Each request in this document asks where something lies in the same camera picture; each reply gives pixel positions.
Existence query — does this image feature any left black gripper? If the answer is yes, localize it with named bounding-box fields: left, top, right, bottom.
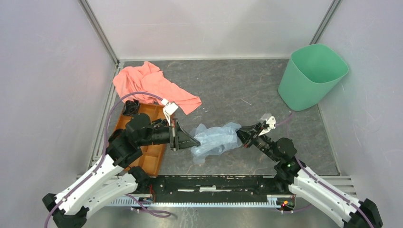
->
left=138, top=118, right=201, bottom=151

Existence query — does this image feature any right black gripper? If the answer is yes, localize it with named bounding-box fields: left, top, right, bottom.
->
left=231, top=122, right=279, bottom=162

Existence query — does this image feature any blue plastic trash bag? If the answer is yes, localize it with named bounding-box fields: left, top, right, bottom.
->
left=191, top=122, right=242, bottom=164

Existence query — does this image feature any green trash bin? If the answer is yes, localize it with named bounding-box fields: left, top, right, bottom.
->
left=278, top=44, right=349, bottom=111

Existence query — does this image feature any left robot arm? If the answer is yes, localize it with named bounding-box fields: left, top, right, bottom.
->
left=42, top=113, right=201, bottom=228

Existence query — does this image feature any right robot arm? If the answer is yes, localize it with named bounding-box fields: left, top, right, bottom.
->
left=237, top=123, right=383, bottom=228

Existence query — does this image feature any orange compartment tray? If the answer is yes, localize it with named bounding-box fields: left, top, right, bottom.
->
left=112, top=104, right=167, bottom=177

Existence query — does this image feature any black bag roll top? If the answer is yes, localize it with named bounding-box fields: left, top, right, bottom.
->
left=122, top=99, right=140, bottom=116

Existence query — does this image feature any pink cloth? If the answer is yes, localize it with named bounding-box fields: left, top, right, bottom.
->
left=113, top=61, right=202, bottom=114

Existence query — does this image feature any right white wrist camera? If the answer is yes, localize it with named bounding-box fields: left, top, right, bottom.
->
left=259, top=114, right=277, bottom=136

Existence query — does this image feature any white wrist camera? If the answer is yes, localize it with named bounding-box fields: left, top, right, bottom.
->
left=259, top=114, right=277, bottom=136
left=161, top=98, right=179, bottom=126

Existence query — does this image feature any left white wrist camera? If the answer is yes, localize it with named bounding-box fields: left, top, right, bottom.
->
left=161, top=98, right=179, bottom=126

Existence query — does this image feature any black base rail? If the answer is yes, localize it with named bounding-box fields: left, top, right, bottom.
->
left=135, top=175, right=291, bottom=203

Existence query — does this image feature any white toothed cable duct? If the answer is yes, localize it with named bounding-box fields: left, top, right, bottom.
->
left=107, top=196, right=285, bottom=209

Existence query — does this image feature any right aluminium corner post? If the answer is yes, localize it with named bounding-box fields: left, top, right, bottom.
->
left=309, top=0, right=342, bottom=45

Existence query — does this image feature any aluminium corner post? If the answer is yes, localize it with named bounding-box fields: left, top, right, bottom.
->
left=309, top=0, right=342, bottom=45
left=78, top=0, right=120, bottom=66

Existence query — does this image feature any left aluminium corner post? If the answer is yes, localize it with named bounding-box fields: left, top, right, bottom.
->
left=78, top=0, right=120, bottom=66

